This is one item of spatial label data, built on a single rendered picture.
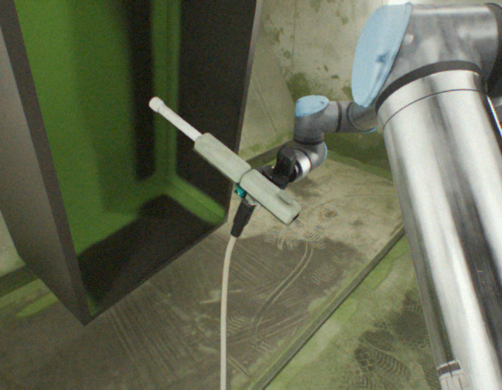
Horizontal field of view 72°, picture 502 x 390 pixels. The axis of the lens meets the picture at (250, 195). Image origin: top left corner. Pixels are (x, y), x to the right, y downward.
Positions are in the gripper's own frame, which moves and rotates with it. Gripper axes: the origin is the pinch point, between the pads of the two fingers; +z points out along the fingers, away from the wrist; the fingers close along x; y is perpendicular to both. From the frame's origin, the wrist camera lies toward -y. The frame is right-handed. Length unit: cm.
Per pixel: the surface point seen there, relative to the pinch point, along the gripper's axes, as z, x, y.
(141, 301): -2, 24, 95
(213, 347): -3, -14, 79
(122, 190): -6, 48, 47
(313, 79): -193, 64, 49
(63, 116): 11, 56, 12
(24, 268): 22, 73, 106
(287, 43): -196, 97, 39
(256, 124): -146, 72, 82
